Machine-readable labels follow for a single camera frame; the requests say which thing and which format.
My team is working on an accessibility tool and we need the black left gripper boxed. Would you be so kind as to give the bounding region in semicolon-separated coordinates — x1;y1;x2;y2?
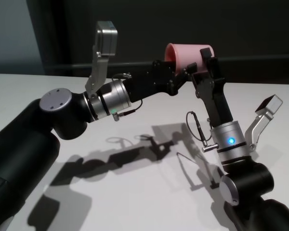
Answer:
124;60;198;102

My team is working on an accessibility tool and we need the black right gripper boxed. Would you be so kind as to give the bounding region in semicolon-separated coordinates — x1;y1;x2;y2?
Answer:
191;47;234;128

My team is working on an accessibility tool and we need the pink plastic cup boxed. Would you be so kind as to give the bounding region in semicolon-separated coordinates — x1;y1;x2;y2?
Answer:
164;43;214;74

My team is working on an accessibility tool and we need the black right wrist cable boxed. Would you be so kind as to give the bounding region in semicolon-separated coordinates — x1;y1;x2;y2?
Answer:
185;110;219;153

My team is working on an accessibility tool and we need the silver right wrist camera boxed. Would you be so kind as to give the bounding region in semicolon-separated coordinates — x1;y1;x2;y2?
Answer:
245;94;284;152

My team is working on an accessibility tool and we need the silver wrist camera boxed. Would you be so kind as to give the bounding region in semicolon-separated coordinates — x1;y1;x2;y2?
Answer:
84;21;118;93
245;94;284;152

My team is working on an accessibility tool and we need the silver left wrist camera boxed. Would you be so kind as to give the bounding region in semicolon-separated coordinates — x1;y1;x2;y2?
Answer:
84;21;118;93

